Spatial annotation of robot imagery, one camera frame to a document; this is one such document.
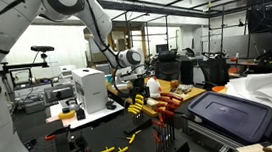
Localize orange bowl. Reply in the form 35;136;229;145
211;84;227;94

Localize black camera on mount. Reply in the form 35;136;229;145
30;43;56;64

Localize grey partition wall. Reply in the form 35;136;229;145
221;32;272;62

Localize red T-handle hex key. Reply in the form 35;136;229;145
150;129;162;152
157;95;187;147
150;117;170;152
153;104;179;152
157;111;169;152
160;90;188;143
156;99;183;149

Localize black camera boom stand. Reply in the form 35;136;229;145
0;58;52;100

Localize grey equipment box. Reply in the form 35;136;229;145
43;83;76;104

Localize yellow T-handle hex key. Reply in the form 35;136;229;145
127;106;143;126
99;145;116;152
128;103;145;125
113;145;130;152
134;93;148;120
131;96;148;122
116;132;137;146
127;109;141;126
129;99;145;124

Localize white paper pile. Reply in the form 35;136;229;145
224;71;272;106

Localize white flat board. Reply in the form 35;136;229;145
43;93;127;133

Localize black overhead metal frame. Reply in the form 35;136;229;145
88;0;272;74

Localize dark background monitor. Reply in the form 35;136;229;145
155;43;170;54

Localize black rounded mouse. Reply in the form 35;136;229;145
105;99;118;111

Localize white plush chicken toy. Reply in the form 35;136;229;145
145;76;163;100

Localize black stand for yellow keys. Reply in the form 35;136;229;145
123;117;154;135

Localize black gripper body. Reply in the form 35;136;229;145
129;76;149;94

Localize small cardboard box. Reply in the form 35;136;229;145
144;97;160;111

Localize light wooden block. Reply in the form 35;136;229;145
234;141;272;152

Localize small colourful packet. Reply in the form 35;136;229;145
173;82;196;96

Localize black mesh office chair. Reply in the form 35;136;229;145
198;56;231;89

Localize small black box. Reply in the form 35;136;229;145
75;107;87;122

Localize grey round device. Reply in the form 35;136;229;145
65;99;81;113

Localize aluminium extrusion frame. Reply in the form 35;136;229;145
181;110;243;152

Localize black padded office chair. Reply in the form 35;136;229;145
152;50;184;84

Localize brown ball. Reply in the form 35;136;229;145
169;79;181;90

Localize black tripod camera rig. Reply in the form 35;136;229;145
253;48;272;73

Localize wooden desk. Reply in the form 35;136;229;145
105;66;209;123

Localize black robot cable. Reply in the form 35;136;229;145
81;0;136;101

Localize white box device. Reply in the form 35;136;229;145
58;64;78;81

